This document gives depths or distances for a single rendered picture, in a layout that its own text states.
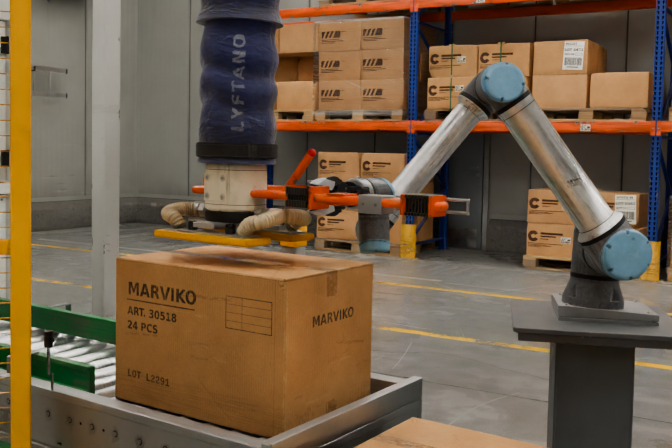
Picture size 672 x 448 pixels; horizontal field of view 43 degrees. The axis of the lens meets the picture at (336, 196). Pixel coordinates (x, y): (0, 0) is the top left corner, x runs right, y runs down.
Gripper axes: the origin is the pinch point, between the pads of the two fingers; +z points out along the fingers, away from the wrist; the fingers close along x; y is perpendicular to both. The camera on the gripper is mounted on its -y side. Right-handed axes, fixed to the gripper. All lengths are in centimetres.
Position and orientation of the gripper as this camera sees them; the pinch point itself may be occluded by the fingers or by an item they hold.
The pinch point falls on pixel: (315, 197)
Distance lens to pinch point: 219.3
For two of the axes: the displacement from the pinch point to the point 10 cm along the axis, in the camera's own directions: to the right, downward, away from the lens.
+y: -8.2, -0.4, 5.7
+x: 0.1, -10.0, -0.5
